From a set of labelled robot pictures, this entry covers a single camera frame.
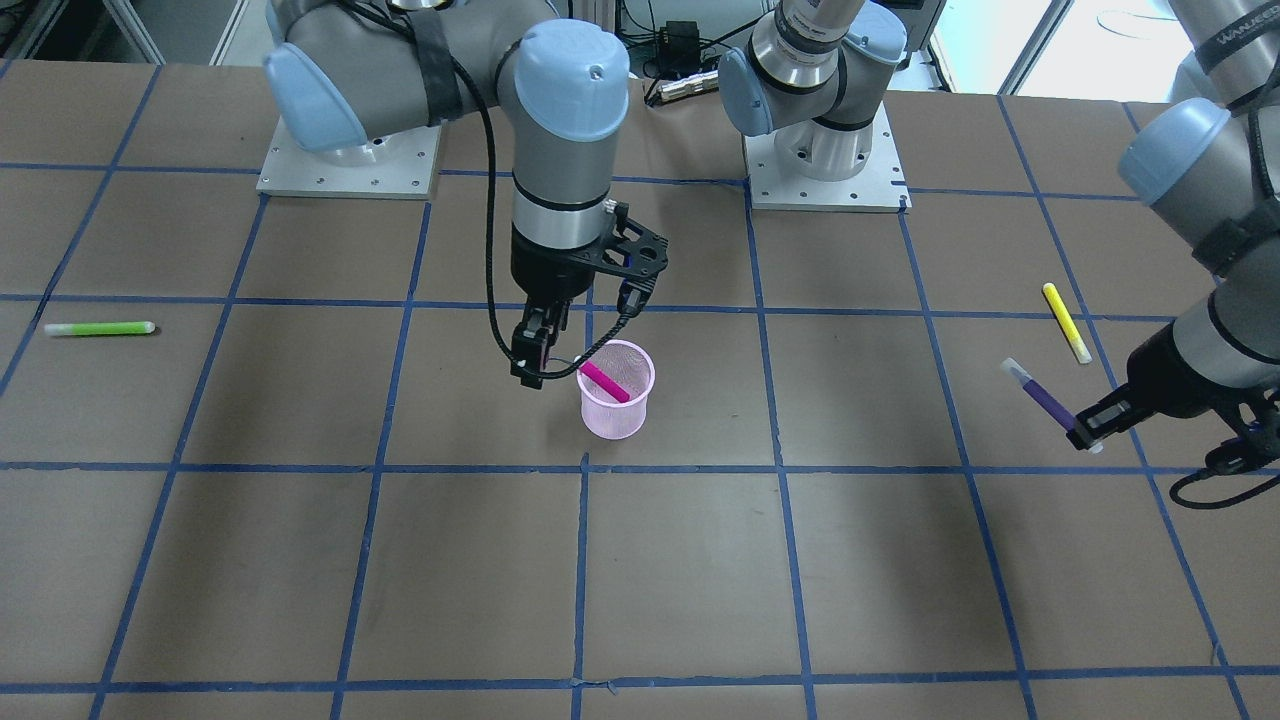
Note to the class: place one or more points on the pink marker pen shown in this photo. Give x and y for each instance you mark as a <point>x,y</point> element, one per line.
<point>613,389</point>

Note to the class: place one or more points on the yellow marker pen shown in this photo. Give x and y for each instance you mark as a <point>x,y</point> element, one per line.
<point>1066,322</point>

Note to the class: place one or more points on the green marker pen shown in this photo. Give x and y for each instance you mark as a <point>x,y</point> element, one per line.
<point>98,329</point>

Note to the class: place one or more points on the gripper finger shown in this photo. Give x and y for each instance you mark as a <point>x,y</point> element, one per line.
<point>529,347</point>
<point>1115,413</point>
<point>556,320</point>

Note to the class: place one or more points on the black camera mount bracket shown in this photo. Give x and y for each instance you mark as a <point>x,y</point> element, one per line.
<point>627,250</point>

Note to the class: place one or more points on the pink mesh cup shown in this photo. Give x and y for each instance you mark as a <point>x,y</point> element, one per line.
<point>629,365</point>

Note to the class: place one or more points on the purple marker pen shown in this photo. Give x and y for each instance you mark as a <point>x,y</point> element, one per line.
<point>1039,394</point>

